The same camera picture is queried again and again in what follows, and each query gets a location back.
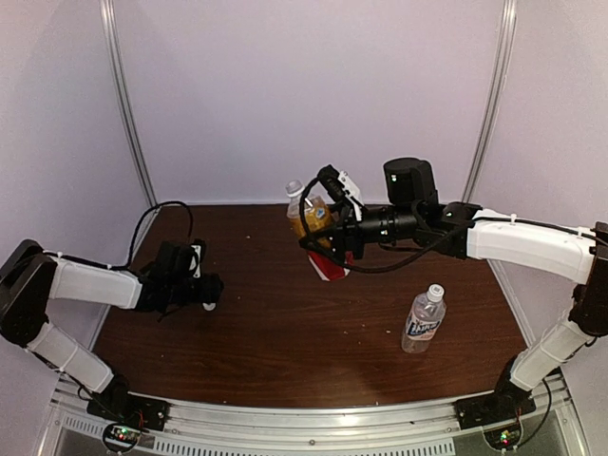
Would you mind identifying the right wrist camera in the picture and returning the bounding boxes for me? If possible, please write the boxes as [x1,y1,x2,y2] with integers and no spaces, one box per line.
[317,164,366,221]

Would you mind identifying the left aluminium corner post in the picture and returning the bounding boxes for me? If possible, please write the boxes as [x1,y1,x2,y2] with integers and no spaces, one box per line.
[99,0,157,206]

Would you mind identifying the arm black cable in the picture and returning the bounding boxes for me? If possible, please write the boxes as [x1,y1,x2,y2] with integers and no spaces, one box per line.
[106,200,195,272]
[298,176,469,275]

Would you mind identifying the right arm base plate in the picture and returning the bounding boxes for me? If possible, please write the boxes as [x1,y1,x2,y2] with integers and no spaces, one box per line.
[454,393,536,451]

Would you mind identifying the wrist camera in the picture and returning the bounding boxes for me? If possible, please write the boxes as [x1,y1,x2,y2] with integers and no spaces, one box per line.
[317,164,366,221]
[156,238,206,278]

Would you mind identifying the right aluminium corner post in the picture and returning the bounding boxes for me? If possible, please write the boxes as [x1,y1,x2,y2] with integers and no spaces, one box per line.
[462,0,518,202]

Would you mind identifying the front aluminium rail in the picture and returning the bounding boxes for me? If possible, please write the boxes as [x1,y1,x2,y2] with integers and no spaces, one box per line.
[34,373,591,455]

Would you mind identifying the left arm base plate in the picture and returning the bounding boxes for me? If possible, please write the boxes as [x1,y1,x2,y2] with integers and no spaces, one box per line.
[86,394,170,453]

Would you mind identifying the clear water bottle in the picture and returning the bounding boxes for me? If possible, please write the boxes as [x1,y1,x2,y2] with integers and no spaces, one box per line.
[401,284,447,353]

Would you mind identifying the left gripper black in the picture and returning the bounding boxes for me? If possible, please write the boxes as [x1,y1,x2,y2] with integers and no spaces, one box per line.
[168,272,223,304]

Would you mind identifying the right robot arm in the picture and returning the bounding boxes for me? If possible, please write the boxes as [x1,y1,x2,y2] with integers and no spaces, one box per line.
[286,158,607,420]

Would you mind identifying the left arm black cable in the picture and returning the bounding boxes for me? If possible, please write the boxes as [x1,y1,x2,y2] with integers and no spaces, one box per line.
[106,200,195,272]

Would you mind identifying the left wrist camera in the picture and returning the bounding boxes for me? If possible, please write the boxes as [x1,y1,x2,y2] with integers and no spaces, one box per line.
[156,238,206,278]

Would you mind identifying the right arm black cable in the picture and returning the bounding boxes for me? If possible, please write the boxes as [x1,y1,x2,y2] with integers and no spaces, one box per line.
[298,176,469,275]

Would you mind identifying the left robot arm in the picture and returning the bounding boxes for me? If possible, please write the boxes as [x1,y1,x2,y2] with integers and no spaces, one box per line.
[1,239,224,422]

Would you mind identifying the aluminium corner post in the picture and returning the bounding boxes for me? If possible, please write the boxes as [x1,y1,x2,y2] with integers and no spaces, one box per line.
[99,0,157,206]
[462,0,518,202]

